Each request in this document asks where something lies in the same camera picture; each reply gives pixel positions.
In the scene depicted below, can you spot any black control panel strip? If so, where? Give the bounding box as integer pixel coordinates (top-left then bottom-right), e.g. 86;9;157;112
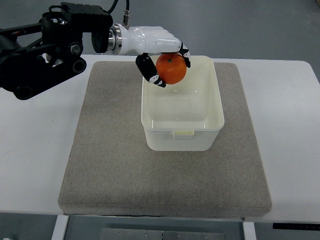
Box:
272;223;320;231

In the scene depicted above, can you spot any white plastic box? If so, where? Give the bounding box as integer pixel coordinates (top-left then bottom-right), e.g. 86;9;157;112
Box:
141;55;225;151

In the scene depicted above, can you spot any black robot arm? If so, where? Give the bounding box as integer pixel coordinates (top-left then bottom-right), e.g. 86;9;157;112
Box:
0;1;118;100

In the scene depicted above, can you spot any white table leg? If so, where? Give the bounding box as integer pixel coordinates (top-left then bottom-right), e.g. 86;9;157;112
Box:
242;221;257;240
51;215;69;240

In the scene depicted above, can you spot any white left table leg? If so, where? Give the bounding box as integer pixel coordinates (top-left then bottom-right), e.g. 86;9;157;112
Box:
51;215;69;240

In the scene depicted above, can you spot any orange fruit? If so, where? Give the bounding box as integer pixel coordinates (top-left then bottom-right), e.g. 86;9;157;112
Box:
155;53;187;85

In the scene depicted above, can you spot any grey felt mat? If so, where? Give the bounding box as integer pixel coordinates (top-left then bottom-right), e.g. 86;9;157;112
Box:
58;61;272;218

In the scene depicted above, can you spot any white right table leg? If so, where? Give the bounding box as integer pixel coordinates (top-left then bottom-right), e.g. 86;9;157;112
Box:
242;221;257;240

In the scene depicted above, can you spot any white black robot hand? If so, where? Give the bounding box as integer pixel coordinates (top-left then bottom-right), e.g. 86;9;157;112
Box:
107;24;191;88

